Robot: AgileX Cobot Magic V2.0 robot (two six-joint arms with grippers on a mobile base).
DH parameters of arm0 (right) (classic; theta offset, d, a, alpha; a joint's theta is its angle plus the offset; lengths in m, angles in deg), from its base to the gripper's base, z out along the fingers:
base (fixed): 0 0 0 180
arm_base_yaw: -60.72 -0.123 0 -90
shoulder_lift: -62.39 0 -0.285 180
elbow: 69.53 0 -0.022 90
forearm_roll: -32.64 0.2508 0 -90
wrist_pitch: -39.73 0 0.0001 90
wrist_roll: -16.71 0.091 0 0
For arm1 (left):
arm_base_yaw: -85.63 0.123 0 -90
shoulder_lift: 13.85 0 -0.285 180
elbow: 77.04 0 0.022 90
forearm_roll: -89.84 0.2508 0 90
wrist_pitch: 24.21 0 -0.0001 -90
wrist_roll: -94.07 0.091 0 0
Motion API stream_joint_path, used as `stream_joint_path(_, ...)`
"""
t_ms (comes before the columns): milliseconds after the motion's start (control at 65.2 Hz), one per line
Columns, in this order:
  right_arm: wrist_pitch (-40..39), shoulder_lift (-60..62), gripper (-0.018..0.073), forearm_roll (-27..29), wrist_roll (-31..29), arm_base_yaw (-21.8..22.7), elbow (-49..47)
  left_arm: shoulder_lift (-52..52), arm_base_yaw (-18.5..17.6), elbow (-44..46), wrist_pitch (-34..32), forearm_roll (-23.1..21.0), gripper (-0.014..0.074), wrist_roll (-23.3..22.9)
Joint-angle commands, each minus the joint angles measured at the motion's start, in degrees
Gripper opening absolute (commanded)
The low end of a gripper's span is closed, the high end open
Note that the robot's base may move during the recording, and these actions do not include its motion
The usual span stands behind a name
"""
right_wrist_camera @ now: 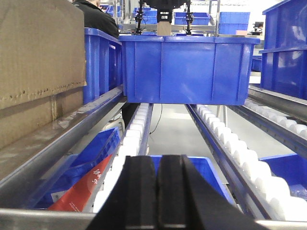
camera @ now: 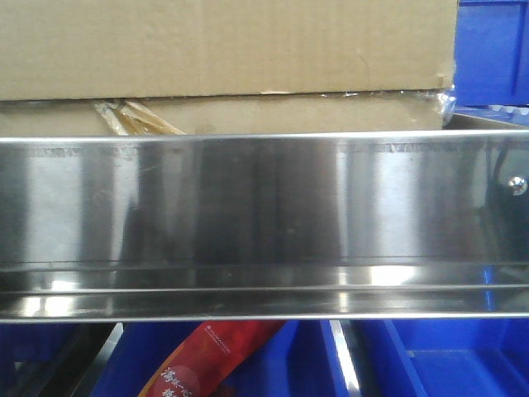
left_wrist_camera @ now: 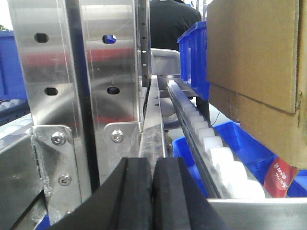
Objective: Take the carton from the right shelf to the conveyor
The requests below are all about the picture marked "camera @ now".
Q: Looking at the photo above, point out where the brown cardboard carton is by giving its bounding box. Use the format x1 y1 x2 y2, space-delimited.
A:
1 1 458 137

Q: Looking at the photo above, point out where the red printed package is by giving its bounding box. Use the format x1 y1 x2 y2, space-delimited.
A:
139 320 285 396

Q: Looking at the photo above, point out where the blue bin lower middle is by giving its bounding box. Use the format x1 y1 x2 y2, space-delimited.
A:
90 320 349 396

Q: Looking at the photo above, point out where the blue bin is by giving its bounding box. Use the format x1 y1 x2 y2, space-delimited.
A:
1 323 76 396
90 320 349 396
455 1 528 124
357 318 528 396

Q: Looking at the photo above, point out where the blue bin lower right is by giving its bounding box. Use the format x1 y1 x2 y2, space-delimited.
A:
357 318 528 396

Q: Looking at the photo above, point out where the blue bin upper right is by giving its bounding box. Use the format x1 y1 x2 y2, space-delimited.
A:
455 1 528 124

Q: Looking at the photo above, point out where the blue bin lower left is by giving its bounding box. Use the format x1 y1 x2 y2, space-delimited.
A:
1 323 76 396

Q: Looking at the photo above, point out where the stainless steel shelf rail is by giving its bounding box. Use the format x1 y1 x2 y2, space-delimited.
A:
1 131 528 323

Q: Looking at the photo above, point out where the silver rail screw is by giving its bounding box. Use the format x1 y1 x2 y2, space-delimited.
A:
508 175 528 196

